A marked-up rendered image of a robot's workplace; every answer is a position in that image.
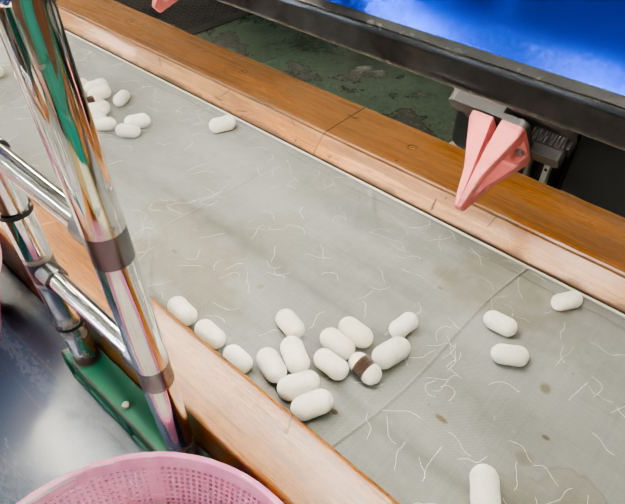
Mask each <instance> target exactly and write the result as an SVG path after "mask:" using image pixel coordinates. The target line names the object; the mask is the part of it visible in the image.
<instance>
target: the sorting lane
mask: <svg viewBox="0 0 625 504"><path fill-rule="evenodd" d="M65 32H66V35H67V38H68V42H69V45H70V48H71V51H72V54H73V57H74V60H75V64H76V67H77V70H78V73H79V76H80V78H84V79H86V80H87V81H88V82H89V81H93V80H95V79H98V78H103V79H105V80H106V81H107V82H108V86H109V87H110V88H111V95H110V97H109V98H106V99H104V100H105V101H107V102H108V103H109V104H110V112H109V113H108V114H106V117H112V118H113V119H114V120H115V121H116V126H117V125H118V124H121V123H123V124H124V119H125V118H126V117H127V116H128V115H134V114H139V113H145V114H147V115H148V116H149V117H150V124H149V126H147V127H145V128H140V131H141V132H140V135H139V136H138V137H136V138H130V137H119V136H118V135H117V134H116V132H115V129H113V130H106V131H99V130H97V133H98V136H99V139H100V142H101V145H102V149H103V152H104V155H105V158H106V161H107V164H108V167H109V171H110V174H111V177H112V180H113V183H114V186H115V189H116V193H117V196H118V199H119V202H120V205H121V208H122V211H123V215H124V218H125V221H126V224H127V227H128V230H129V234H130V237H131V240H132V243H133V246H134V249H135V252H136V256H137V259H138V262H139V265H140V268H141V271H142V274H143V278H144V281H145V284H146V287H147V290H148V293H149V295H150V296H151V297H152V298H153V299H155V300H156V301H157V302H158V303H159V304H161V305H162V306H163V307H164V308H166V309H167V304H168V301H169V300H170V299H171V298H172V297H174V296H182V297H184V298H185V299H186V300H187V301H188V303H189V304H191V305H192V306H193V307H194V308H195V309H196V310H197V314H198V316H197V320H196V322H195V323H194V324H192V325H190V326H187V327H188V328H190V329H191V330H192V331H193V332H194V333H195V331H194V328H195V325H196V323H197V322H198V321H200V320H202V319H209V320H211V321H212V322H213V323H214V324H215V325H216V326H217V327H219V328H220V329H221V330H222V331H223V332H224V333H225V335H226V341H225V344H224V345H223V346H222V347H221V348H219V349H215V350H216V351H217V352H219V353H220V354H221V355H222V356H223V352H224V349H225V348H226V347H227V346H229V345H232V344H235V345H238V346H239V347H241V348H242V349H243V350H244V351H245V352H246V353H247V354H249V355H250V356H251V358H252V360H253V367H252V369H251V370H250V371H249V372H247V373H244V374H245V375H246V376H248V377H249V378H250V379H251V380H252V381H254V382H255V383H256V384H257V385H258V386H260V387H261V388H262V389H263V390H264V391H266V392H267V393H268V394H269V395H270V396H272V397H273V398H274V399H275V400H276V401H278V402H279V403H280V404H281V405H283V406H284V407H285V408H286V409H287V410H289V411H290V412H291V410H290V407H291V403H292V401H286V400H283V399H282V398H281V397H280V396H279V395H278V393H277V384H278V383H271V382H269V381H268V380H267V379H266V378H265V376H264V374H263V373H262V371H261V369H260V368H259V366H258V364H257V361H256V356H257V353H258V352H259V351H260V350H261V349H262V348H265V347H271V348H273V349H275V350H276V351H277V353H278V354H279V356H280V358H281V359H282V361H283V362H284V364H285V361H284V359H283V356H282V354H281V351H280V345H281V342H282V341H283V340H284V339H285V338H286V337H287V336H286V335H285V334H284V332H283V331H282V330H281V329H280V328H279V327H278V325H277V324H276V320H275V318H276V314H277V313H278V312H279V311H280V310H281V309H290V310H292V311H293V312H294V313H295V314H296V316H297V317H298V318H299V319H300V320H301V321H302V322H303V324H304V326H305V333H304V335H303V336H302V337H301V338H300V340H301V341H302V342H303V345H304V347H305V350H306V353H307V355H308V357H309V359H310V366H309V368H308V370H313V371H314V372H316V373H317V374H318V376H319V378H320V385H319V388H318V389H326V390H328V391H329V392H330V393H331V394H332V396H333V400H334V403H333V407H332V409H331V410H330V411H329V412H328V413H326V414H323V415H321V416H318V417H315V418H313V419H310V420H307V421H302V422H303V423H304V424H305V425H307V426H308V427H309V428H310V429H311V430H313V431H314V432H315V433H316V434H317V435H319V436H320V437H321V438H322V439H324V440H325V441H326V442H327V443H328V444H330V445H331V446H332V447H333V448H334V449H336V450H337V451H338V452H339V453H340V454H342V455H343V456H344V457H345V458H346V459H348V460H349V461H350V462H351V463H352V464H354V465H355V466H356V467H357V468H359V469H360V470H361V471H362V472H363V473H365V474H366V475H367V476H368V477H369V478H371V479H372V480H373V481H374V482H375V483H377V484H378V485H379V486H380V487H381V488H383V489H384V490H385V491H386V492H387V493H389V494H390V495H391V496H392V497H393V498H395V499H396V500H397V501H398V502H400V503H401V504H470V479H469V475H470V472H471V470H472V469H473V467H475V466H476V465H478V464H488V465H490V466H492V467H493V468H494V469H495V470H496V471H497V473H498V475H499V479H500V495H501V504H625V315H624V314H622V313H621V312H619V311H617V310H615V309H613V308H611V307H609V306H607V305H605V304H603V303H601V302H599V301H597V300H595V299H593V298H591V297H589V296H587V295H585V294H583V293H581V292H579V291H577V290H575V289H573V288H571V287H569V286H567V285H565V284H563V283H562V282H560V281H558V280H556V279H554V278H552V277H550V276H548V275H546V274H544V273H542V272H540V271H538V270H536V269H534V268H532V267H530V266H528V265H526V264H524V263H522V262H520V261H518V260H516V259H514V258H512V257H510V256H508V255H506V254H504V253H502V252H501V251H499V250H497V249H495V248H493V247H491V246H489V245H487V244H485V243H483V242H481V241H479V240H477V239H475V238H473V237H471V236H469V235H467V234H465V233H463V232H461V231H459V230H457V229H455V228H453V227H451V226H449V225H447V224H445V223H443V222H442V221H440V220H438V219H436V218H434V217H432V216H430V215H428V214H426V213H424V212H422V211H420V210H418V209H416V208H414V207H412V206H410V205H408V204H406V203H404V202H402V201H400V200H398V199H396V198H394V197H392V196H390V195H388V194H386V193H384V192H383V191H381V190H379V189H377V188H375V187H373V186H371V185H369V184H367V183H365V182H363V181H361V180H359V179H357V178H355V177H353V176H351V175H349V174H347V173H345V172H343V171H341V170H339V169H337V168H335V167H333V166H331V165H329V164H327V163H325V162H323V161H322V160H320V159H318V158H316V157H314V156H312V155H310V154H308V153H306V152H304V151H302V150H300V149H298V148H296V147H294V146H292V145H290V144H288V143H286V142H284V141H282V140H280V139H278V138H276V137H274V136H272V135H270V134H268V133H266V132H264V131H263V130H261V129H259V128H257V127H255V126H253V125H251V124H249V123H247V122H245V121H243V120H241V119H239V118H237V117H235V116H233V115H231V114H229V113H227V112H225V111H223V110H221V109H219V108H217V107H215V106H213V105H211V104H209V103H207V102H205V101H203V100H202V99H200V98H198V97H196V96H194V95H192V94H190V93H188V92H186V91H184V90H182V89H180V88H178V87H176V86H174V85H172V84H170V83H168V82H166V81H164V80H162V79H160V78H158V77H156V76H154V75H152V74H150V73H148V72H146V71H144V70H143V69H141V68H139V67H137V66H135V65H133V64H131V63H129V62H127V61H125V60H123V59H121V58H119V57H117V56H115V55H113V54H111V53H109V52H107V51H105V50H103V49H101V48H99V47H97V46H95V45H93V44H91V43H89V42H87V41H85V40H84V39H82V38H80V37H78V36H76V35H74V34H72V33H70V32H68V31H66V30H65ZM0 67H2V69H3V70H4V75H3V76H2V77H0V136H1V137H2V138H3V139H5V140H6V141H7V142H8V143H9V145H10V146H11V149H12V150H13V151H14V152H15V153H17V154H18V155H19V156H20V157H22V158H23V159H24V160H25V161H27V162H28V163H29V164H31V165H32V166H33V167H34V168H36V169H37V170H38V171H39V172H41V173H42V174H43V175H45V176H46V177H47V178H48V179H50V180H51V181H52V182H54V183H55V184H56V185H58V186H59V187H60V188H61V186H60V184H59V181H58V179H57V176H56V174H55V171H54V169H53V166H52V164H51V161H50V159H49V156H48V154H47V151H46V149H45V146H44V144H43V141H42V139H41V136H40V134H39V131H38V129H37V127H36V124H35V122H34V119H33V117H32V114H31V112H30V109H29V107H28V104H27V102H26V99H25V97H24V94H23V92H22V89H21V87H20V84H19V82H18V80H17V79H16V78H15V76H14V70H13V67H12V65H11V62H10V60H9V57H8V55H7V52H6V50H5V47H4V45H3V42H2V40H1V37H0ZM120 90H127V91H128V92H129V94H130V99H129V100H128V102H127V103H126V104H125V105H123V106H121V107H119V106H116V105H115V104H114V103H113V97H114V96H115V95H116V94H117V93H118V92H119V91H120ZM225 115H231V116H233V117H234V119H235V121H236V125H235V127H234V128H233V129H232V130H229V131H224V132H220V133H214V132H212V131H211V130H210V128H209V122H210V121H211V119H213V118H217V117H222V116H225ZM568 291H577V292H579V293H580V294H581V295H582V297H583V302H582V304H581V306H580V307H578V308H574V309H569V310H566V311H557V310H555V309H554V308H553V307H552V305H551V299H552V297H553V296H554V295H556V294H558V293H564V292H568ZM167 310H168V309H167ZM491 310H495V311H498V312H500V313H502V314H504V315H506V316H508V317H510V318H512V319H514V320H515V322H516V323H517V327H518V328H517V331H516V333H515V334H514V335H512V336H509V337H507V336H503V335H501V334H499V333H497V332H495V331H493V330H491V329H489V328H487V327H486V326H485V324H484V322H483V317H484V315H485V313H486V312H488V311H491ZM405 312H412V313H414V314H415V315H416V316H417V317H418V326H417V328H416V329H414V330H413V331H411V332H410V333H409V334H408V335H406V336H405V337H404V338H405V339H406V340H407V341H408V342H409V344H410V347H411V350H410V354H409V355H408V357H407V358H405V359H404V360H402V361H401V362H399V363H397V364H396V365H394V366H392V367H391V368H389V369H381V371H382V377H381V379H380V381H379V382H378V383H377V384H374V385H368V384H366V383H364V382H363V381H361V380H360V379H359V378H358V377H357V376H356V375H355V374H354V373H353V372H352V371H351V369H350V368H349V372H348V375H347V376H346V377H345V378H344V379H342V380H333V379H331V378H330V377H329V376H328V375H327V374H326V373H324V372H323V371H321V370H320V369H318V368H317V367H316V366H315V364H314V360H313V358H314V354H315V353H316V351H318V350H319V349H321V348H324V347H323V346H322V345H321V343H320V334H321V332H322V331H323V330H324V329H326V328H329V327H332V328H335V329H337V330H339V329H338V325H339V322H340V320H341V319H343V318H344V317H348V316H350V317H354V318H356V319H357V320H358V321H360V322H361V323H362V324H364V325H365V326H367V327H368V328H369V329H370V330H371V331H372V333H373V342H372V344H371V345H370V346H369V347H367V348H357V347H356V346H355V353H356V352H362V353H364V354H366V355H368V356H369V357H370V358H371V359H372V352H373V350H374V349H375V348H376V347H377V346H379V345H381V344H382V343H384V342H386V341H387V340H389V339H391V338H393V337H392V336H391V335H390V333H389V325H390V324H391V322H393V321H394V320H396V319H397V318H399V317H400V316H401V315H402V314H403V313H405ZM497 344H509V345H519V346H522V347H524V348H525V349H527V351H528V353H529V361H528V362H527V364H526V365H524V366H521V367H516V366H510V365H502V364H498V363H496V362H495V361H494V360H493V359H492V357H491V349H492V348H493V347H494V346H495V345H497ZM285 366H286V364H285Z"/></svg>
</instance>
